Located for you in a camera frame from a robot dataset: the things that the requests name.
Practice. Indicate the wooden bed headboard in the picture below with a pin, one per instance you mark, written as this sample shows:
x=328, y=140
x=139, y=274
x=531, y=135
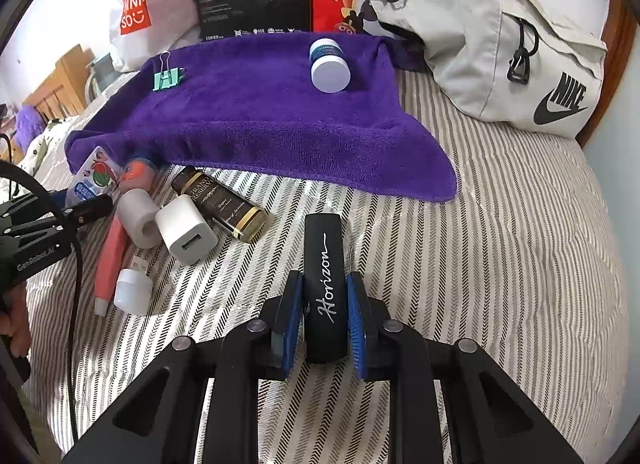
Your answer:
x=62, y=93

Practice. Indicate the brown gold Grand Reserve tube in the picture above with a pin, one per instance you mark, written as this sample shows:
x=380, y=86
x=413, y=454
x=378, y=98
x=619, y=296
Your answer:
x=215, y=201

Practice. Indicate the green binder clip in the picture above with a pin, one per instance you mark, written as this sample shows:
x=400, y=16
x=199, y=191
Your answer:
x=167, y=77

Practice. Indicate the floral bedding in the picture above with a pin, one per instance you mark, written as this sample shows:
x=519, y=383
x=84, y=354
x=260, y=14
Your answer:
x=45, y=158

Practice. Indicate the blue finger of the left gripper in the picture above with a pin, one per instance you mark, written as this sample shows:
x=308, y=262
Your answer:
x=26, y=206
x=78, y=215

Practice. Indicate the brown wooden door frame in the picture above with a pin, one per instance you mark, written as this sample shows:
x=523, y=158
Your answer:
x=618, y=34

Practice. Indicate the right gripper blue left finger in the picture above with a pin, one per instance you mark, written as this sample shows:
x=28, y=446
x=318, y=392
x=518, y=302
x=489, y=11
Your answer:
x=285, y=327

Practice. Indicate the white tape roll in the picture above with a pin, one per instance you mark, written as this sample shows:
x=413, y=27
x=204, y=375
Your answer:
x=136, y=212

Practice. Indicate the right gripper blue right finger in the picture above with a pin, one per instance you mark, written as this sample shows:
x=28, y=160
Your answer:
x=362, y=328

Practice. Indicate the person's left hand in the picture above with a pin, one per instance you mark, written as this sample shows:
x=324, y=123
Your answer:
x=15, y=323

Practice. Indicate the white usb charger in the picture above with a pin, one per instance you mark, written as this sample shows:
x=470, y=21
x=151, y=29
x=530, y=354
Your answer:
x=184, y=231

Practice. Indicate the white blue cylindrical bottle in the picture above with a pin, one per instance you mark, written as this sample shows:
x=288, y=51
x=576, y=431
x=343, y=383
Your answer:
x=329, y=71

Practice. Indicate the clear candy bottle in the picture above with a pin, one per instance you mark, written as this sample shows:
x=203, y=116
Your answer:
x=98, y=175

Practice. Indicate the purple towel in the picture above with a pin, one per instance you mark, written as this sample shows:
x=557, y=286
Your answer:
x=248, y=103

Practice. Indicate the purple plush toy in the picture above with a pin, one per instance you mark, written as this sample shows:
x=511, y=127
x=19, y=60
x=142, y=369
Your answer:
x=28, y=125

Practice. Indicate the grey Nike waist bag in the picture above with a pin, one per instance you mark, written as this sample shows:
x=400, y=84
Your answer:
x=506, y=60

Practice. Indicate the pink tube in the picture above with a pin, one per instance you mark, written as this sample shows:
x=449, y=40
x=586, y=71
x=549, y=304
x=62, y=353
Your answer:
x=109, y=264

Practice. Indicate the black Horizon lighter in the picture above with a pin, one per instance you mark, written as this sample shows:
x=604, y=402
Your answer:
x=324, y=290

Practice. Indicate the teal container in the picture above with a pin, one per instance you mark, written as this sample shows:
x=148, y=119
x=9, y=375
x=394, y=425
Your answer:
x=101, y=75

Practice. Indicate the small vaseline jar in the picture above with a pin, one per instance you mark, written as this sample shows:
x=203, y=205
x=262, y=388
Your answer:
x=140, y=172

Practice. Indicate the white Miniso plastic bag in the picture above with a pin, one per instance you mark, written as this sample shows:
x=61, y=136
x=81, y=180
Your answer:
x=140, y=29

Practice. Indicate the small white plug adapter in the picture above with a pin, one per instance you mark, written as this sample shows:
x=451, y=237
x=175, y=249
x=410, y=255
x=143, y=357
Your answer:
x=134, y=288

